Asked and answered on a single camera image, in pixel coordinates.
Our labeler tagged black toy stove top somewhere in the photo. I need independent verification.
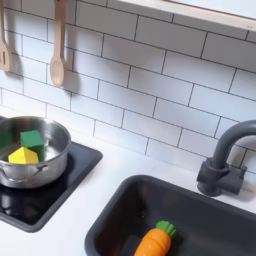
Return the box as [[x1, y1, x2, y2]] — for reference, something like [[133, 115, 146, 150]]
[[0, 141, 104, 234]]

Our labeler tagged wooden shelf board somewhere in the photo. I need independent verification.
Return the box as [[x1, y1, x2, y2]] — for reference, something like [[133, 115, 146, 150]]
[[112, 0, 256, 41]]

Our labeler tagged steel pot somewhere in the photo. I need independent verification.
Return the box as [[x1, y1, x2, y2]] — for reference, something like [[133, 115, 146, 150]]
[[0, 115, 73, 190]]

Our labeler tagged dark grey tap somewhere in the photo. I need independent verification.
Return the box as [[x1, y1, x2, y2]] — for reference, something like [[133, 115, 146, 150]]
[[196, 120, 256, 198]]

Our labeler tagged orange toy carrot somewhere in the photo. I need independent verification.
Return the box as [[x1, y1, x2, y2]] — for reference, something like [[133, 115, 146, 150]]
[[133, 220, 178, 256]]

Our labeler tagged yellow wooden block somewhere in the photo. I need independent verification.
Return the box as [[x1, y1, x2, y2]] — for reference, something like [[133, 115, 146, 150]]
[[7, 146, 40, 166]]

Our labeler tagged wooden slotted spatula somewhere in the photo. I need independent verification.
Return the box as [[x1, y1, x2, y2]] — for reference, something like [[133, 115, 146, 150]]
[[0, 0, 12, 73]]

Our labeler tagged dark grey sink basin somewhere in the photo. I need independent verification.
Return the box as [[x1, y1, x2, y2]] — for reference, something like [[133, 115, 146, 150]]
[[84, 174, 256, 256]]

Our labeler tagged green wooden block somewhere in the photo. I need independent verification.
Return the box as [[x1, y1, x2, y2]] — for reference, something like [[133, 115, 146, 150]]
[[19, 129, 46, 163]]

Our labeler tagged wooden spoon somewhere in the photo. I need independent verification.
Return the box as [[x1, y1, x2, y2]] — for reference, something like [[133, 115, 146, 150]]
[[49, 0, 70, 89]]

